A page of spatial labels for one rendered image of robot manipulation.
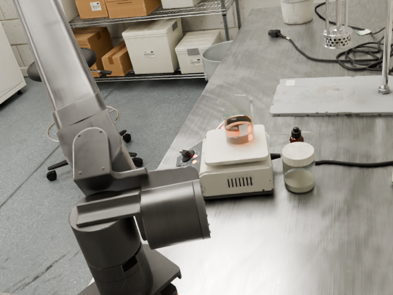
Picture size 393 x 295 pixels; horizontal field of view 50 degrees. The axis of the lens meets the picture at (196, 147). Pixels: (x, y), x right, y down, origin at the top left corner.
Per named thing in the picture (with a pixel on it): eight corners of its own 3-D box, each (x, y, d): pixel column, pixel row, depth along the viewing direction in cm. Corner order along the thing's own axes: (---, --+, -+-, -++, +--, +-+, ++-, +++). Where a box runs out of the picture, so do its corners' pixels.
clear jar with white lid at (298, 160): (321, 187, 81) (321, 152, 77) (294, 198, 80) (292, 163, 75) (304, 171, 86) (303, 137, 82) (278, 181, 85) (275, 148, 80)
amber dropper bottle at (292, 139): (291, 150, 93) (289, 123, 89) (305, 151, 92) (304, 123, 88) (289, 158, 90) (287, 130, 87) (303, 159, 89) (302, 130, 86)
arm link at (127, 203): (69, 188, 42) (59, 227, 37) (139, 174, 42) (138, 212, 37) (90, 239, 45) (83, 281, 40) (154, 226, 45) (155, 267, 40)
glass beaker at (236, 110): (262, 134, 85) (258, 95, 80) (248, 151, 80) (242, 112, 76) (231, 129, 88) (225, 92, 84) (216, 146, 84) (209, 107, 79)
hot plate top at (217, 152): (204, 167, 79) (203, 163, 79) (207, 133, 89) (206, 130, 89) (269, 160, 78) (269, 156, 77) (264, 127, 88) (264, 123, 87)
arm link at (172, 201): (97, 170, 50) (71, 130, 42) (196, 151, 50) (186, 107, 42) (103, 273, 43) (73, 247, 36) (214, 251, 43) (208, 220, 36)
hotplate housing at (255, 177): (172, 205, 84) (164, 172, 80) (178, 166, 95) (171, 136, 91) (286, 194, 81) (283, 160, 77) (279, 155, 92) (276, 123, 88)
